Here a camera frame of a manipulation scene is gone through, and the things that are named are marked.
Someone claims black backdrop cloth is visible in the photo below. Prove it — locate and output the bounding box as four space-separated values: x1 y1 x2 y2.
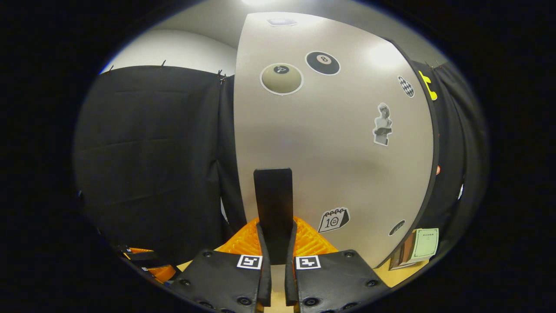
74 61 489 279

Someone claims grey cabinet door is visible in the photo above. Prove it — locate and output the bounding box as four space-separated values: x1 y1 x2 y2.
233 12 437 269

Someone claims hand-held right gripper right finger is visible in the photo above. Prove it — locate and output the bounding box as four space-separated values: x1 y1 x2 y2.
285 216 391 313

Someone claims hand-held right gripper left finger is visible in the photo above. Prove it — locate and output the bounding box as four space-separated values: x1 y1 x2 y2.
167 217 272 313

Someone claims black door handle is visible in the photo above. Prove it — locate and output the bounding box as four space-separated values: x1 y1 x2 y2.
253 168 294 266

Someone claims brown book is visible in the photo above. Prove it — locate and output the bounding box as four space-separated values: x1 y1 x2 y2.
389 233 415 271

